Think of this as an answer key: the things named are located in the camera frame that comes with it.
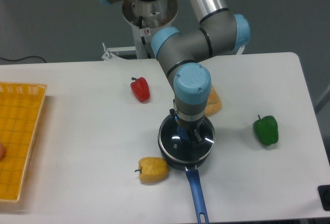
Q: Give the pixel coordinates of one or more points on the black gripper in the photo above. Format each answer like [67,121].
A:
[190,118]

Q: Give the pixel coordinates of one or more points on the glass pot lid blue knob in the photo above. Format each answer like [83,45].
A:
[178,143]

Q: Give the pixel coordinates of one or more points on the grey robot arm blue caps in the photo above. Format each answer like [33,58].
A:
[180,55]

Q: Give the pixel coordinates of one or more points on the orange bread wedge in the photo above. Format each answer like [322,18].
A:
[214,103]

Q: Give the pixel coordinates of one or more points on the yellow bell pepper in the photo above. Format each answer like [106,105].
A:
[152,169]

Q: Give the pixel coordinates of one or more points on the green bell pepper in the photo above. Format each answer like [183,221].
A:
[266,130]

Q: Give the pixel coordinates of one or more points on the red bell pepper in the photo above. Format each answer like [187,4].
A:
[140,89]

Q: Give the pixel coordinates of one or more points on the black box at table edge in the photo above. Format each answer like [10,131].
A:
[324,194]

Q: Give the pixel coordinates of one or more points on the yellow woven basket tray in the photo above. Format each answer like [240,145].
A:
[21,106]

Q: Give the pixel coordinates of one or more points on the dark saucepan blue handle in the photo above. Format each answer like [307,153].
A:
[193,176]

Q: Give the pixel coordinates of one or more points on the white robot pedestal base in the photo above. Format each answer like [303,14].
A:
[146,18]

